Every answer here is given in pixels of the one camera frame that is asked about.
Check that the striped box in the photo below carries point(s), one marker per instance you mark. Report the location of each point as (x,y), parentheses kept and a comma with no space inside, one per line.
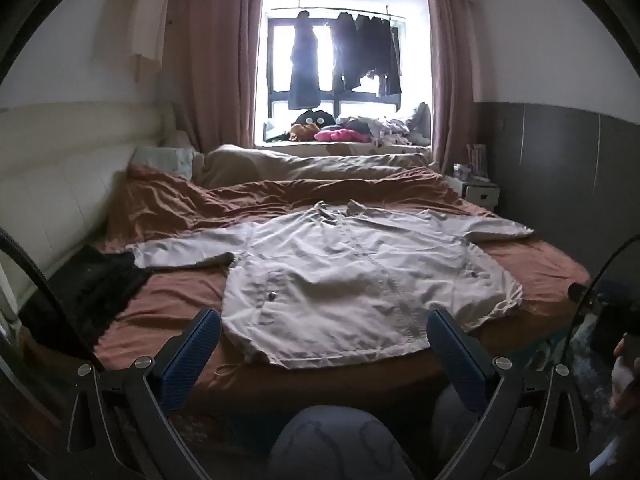
(477,160)

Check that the dark hanging garment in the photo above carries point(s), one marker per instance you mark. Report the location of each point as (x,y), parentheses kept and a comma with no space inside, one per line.
(380,50)
(345,55)
(304,70)

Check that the black cloth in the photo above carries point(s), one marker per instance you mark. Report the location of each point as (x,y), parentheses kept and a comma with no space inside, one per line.
(95,285)

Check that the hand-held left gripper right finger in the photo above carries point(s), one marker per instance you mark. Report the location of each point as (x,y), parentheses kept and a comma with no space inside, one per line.
(457,360)

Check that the grey wardrobe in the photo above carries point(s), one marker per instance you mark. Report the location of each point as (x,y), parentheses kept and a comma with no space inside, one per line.
(560,170)

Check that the clothes rail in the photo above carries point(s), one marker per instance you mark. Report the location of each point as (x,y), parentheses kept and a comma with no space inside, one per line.
(322,10)

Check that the pile of clothes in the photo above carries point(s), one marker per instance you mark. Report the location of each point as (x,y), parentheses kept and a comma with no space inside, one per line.
(395,130)

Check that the beige duvet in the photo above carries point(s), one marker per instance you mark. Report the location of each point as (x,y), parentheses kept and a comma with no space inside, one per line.
(300,165)

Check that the grey shaggy rug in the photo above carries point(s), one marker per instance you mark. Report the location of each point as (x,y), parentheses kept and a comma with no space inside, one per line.
(595,390)

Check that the brown plush toy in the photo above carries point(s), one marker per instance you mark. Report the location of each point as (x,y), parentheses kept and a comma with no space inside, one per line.
(302,132)

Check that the light patterned pillow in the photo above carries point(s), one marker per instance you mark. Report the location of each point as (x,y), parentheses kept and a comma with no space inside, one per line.
(165,160)

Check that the cream hanging cloth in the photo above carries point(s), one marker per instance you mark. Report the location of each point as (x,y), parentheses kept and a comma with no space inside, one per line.
(150,20)

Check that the white nightstand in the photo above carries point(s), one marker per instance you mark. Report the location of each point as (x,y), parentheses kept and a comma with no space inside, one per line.
(480,194)

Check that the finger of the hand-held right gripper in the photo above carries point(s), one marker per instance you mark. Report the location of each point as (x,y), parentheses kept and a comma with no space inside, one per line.
(580,291)

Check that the person's right hand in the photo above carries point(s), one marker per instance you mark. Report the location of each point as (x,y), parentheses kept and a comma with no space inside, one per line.
(625,347)

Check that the beige jacket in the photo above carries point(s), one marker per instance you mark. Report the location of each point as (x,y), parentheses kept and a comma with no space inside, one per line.
(340,280)

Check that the bed with brown sheet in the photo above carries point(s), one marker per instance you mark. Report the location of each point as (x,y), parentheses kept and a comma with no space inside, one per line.
(175,305)

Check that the pink curtain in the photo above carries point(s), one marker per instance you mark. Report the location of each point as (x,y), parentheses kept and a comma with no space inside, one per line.
(450,85)
(215,60)

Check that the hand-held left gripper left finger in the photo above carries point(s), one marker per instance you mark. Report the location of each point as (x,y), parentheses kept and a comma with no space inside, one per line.
(192,360)

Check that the window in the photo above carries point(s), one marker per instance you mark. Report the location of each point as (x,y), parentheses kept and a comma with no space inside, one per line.
(280,60)

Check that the cream padded headboard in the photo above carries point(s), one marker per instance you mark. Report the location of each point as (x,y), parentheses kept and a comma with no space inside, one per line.
(60,180)

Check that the black plush toy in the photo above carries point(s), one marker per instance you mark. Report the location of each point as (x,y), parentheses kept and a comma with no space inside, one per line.
(315,119)

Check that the teal printed bed sheet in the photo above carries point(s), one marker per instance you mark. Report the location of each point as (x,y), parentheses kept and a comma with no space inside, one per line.
(235,422)

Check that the pink cloth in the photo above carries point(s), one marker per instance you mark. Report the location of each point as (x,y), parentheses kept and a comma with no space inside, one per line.
(340,135)

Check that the person's grey pants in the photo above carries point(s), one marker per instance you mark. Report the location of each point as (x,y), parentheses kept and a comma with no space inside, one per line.
(340,440)

